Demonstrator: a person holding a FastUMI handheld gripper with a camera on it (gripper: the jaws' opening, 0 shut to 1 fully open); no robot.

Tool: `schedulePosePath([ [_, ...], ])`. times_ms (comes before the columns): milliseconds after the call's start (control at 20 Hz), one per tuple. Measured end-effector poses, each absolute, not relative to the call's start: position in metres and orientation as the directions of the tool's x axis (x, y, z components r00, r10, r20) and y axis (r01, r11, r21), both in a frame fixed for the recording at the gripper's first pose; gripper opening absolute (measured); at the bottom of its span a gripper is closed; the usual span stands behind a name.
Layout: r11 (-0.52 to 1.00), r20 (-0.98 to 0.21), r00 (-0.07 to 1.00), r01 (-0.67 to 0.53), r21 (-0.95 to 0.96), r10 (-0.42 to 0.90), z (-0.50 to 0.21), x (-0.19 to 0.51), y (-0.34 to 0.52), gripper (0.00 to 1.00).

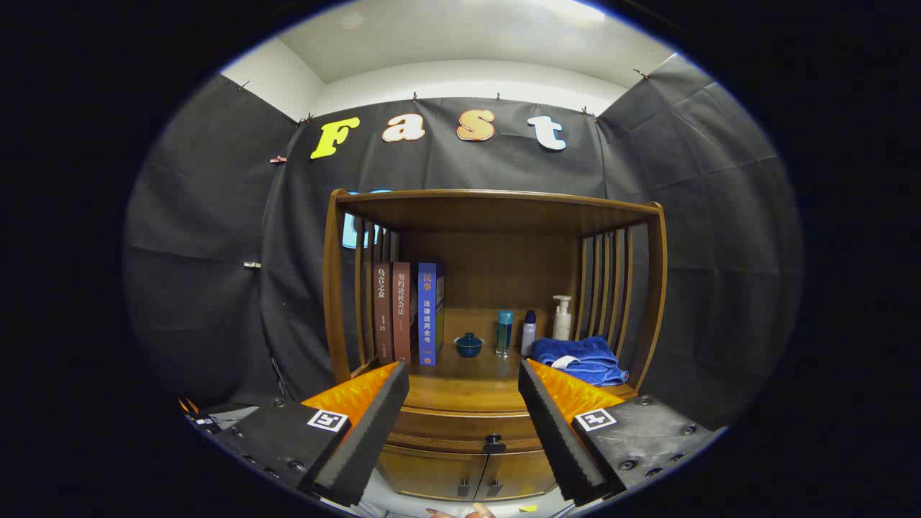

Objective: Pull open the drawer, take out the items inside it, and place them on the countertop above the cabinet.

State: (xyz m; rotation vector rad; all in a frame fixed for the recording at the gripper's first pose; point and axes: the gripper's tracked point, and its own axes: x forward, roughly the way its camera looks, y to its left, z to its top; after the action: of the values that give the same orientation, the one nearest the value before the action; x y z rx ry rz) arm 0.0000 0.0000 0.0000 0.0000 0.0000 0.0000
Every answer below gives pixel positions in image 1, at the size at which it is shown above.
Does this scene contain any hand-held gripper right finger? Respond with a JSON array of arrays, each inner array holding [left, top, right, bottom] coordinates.
[[518, 358, 724, 506]]

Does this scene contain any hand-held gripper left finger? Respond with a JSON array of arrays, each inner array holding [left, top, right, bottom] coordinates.
[[212, 361, 411, 508]]

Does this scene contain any wooden drawer with black knob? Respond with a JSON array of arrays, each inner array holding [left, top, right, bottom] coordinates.
[[392, 406, 548, 455]]

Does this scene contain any wooden cabinet door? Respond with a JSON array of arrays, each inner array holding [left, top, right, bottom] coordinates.
[[376, 445, 489, 501], [473, 450, 558, 501]]

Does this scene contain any blue folded towel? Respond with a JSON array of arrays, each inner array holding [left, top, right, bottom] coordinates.
[[530, 335, 630, 387]]

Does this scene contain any white pump bottle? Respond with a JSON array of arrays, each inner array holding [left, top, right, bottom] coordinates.
[[552, 295, 573, 341]]

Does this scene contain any dark brown book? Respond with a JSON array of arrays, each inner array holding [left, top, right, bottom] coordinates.
[[373, 263, 394, 364]]

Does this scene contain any reddish brown book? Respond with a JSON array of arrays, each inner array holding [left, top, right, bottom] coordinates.
[[392, 261, 413, 365]]

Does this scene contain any blue book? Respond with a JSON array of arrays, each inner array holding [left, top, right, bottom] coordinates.
[[417, 261, 445, 368]]

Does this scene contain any black power strip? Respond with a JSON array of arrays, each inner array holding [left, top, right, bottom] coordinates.
[[178, 397, 220, 434]]

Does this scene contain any black backdrop cloth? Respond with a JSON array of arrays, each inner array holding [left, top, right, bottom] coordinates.
[[122, 54, 803, 432]]

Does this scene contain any wooden cabinet with shelf frame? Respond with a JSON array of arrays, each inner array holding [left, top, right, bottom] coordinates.
[[322, 188, 668, 502]]

